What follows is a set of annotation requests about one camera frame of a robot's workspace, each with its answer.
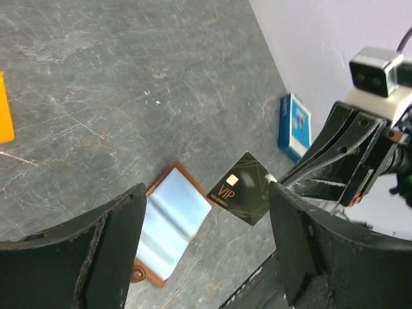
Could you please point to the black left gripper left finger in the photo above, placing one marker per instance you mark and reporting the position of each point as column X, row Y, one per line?
column 85, row 262

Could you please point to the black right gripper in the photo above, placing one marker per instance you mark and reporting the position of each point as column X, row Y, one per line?
column 334, row 168

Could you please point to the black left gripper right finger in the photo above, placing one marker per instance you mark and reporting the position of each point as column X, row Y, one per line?
column 328, row 262

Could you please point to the dark VIP card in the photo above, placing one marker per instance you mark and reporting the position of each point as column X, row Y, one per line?
column 243, row 190

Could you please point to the brown leather card holder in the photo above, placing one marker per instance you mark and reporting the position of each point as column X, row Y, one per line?
column 176, row 208

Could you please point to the blue razor box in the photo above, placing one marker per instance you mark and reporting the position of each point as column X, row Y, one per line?
column 295, row 129

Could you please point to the yellow plastic bin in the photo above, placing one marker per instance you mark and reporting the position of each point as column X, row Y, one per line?
column 6, row 124

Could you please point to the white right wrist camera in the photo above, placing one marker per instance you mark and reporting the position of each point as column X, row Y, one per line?
column 376, row 88

